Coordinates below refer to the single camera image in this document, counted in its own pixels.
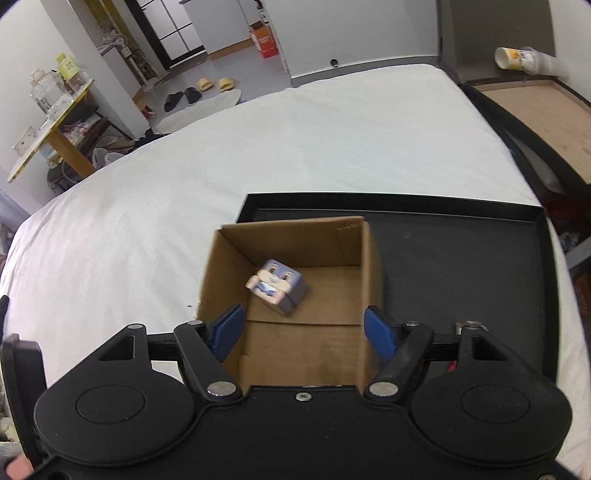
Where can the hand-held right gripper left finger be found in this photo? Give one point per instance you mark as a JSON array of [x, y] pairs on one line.
[[228, 330]]

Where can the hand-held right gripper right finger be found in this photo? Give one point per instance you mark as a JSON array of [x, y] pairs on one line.
[[379, 334]]

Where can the brown cardboard box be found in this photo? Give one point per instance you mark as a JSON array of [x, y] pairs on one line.
[[318, 344]]

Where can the rabbit print cube box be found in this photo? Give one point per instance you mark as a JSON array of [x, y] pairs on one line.
[[281, 287]]

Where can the black tray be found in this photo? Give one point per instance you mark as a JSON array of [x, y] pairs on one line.
[[461, 267]]

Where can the person's left hand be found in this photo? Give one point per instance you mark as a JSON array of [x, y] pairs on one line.
[[14, 468]]

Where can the white bed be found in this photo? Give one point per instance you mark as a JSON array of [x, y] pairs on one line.
[[277, 152]]

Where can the white plastic bag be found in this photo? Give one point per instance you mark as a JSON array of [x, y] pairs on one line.
[[104, 157]]

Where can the white floor rug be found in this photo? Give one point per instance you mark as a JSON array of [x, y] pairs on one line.
[[205, 112]]

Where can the black slipper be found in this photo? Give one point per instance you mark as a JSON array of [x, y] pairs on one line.
[[174, 101], [193, 95]]

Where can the yellow slipper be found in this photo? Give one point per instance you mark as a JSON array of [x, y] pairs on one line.
[[205, 84], [227, 83]]

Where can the wooden table with yellow top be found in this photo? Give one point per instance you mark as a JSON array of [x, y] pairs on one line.
[[57, 123]]

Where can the wooden bedside table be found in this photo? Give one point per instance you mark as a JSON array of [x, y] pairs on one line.
[[545, 115]]

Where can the orange carton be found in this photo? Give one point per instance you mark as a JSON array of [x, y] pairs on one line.
[[267, 44]]

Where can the large glass jar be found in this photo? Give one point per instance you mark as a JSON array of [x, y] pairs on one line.
[[44, 90]]

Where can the white and yellow can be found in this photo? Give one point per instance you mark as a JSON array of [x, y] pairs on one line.
[[512, 59]]

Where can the black framed glass door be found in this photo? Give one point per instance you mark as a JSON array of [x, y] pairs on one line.
[[171, 27]]

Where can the jar with yellow label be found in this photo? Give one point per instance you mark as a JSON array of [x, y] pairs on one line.
[[67, 67]]

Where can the clear plastic cup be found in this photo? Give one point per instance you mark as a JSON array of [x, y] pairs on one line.
[[553, 65]]

